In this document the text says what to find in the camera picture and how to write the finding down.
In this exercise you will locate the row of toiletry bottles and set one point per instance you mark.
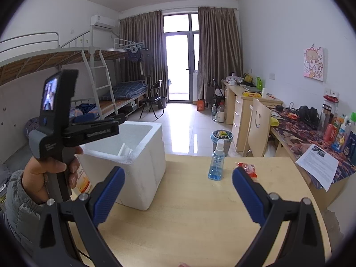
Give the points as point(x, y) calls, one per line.
point(339, 133)

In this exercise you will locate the white foam box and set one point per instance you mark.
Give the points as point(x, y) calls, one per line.
point(141, 172)

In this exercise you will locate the printed paper sheet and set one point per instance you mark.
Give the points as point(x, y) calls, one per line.
point(318, 164)

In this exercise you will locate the white lotion bottle red pump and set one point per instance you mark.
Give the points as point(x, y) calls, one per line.
point(82, 182)

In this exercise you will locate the white cup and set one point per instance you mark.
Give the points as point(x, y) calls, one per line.
point(264, 93)

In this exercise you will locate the brown curtain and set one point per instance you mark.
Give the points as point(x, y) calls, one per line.
point(144, 55)
point(219, 52)

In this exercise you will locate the glass balcony door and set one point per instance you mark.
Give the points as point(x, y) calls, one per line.
point(179, 66)

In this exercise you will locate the person's left hand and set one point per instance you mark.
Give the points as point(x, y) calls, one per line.
point(34, 180)

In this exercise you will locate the wooden chair with smiley face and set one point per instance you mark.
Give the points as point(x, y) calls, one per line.
point(258, 128)

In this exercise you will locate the white plastic jug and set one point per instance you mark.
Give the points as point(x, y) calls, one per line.
point(220, 114)

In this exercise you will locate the hanging dark clothes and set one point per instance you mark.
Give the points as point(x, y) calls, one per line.
point(134, 55)

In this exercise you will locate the wooden desk with drawers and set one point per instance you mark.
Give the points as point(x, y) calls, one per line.
point(240, 111)

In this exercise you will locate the metal bunk bed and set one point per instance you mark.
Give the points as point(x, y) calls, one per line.
point(116, 53)
point(27, 61)

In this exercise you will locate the blue orange plaid blanket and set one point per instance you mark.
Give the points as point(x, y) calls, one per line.
point(33, 126)

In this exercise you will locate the white air conditioner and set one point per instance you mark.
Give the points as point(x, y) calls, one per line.
point(102, 21)

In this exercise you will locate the trash bin with wrappers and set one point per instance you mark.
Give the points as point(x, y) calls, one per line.
point(222, 141)

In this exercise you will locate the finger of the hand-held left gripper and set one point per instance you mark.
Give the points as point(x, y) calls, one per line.
point(84, 117)
point(97, 122)

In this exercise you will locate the desk with patterned mat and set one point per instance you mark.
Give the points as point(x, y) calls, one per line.
point(292, 139)

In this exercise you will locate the person's left forearm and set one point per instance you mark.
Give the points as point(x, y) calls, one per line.
point(19, 208)

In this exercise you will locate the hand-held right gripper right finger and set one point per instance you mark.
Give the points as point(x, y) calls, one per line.
point(247, 194)

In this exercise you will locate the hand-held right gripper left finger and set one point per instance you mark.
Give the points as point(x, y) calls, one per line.
point(108, 194)

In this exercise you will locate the blue plaid bedding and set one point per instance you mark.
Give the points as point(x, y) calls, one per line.
point(122, 90)

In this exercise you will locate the green bag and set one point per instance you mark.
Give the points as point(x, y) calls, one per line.
point(259, 83)

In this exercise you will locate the black folding chair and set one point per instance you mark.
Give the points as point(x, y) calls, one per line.
point(152, 100)

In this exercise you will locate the dark blue garment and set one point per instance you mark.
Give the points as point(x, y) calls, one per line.
point(86, 110)

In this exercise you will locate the orange plastic container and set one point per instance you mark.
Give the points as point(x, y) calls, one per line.
point(201, 105)

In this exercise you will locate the blue spray bottle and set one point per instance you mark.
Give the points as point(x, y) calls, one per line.
point(216, 167)

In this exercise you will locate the red snack packet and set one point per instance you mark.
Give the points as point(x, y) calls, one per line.
point(247, 169)

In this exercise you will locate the pink cartoon wall poster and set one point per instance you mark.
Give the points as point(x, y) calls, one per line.
point(314, 64)

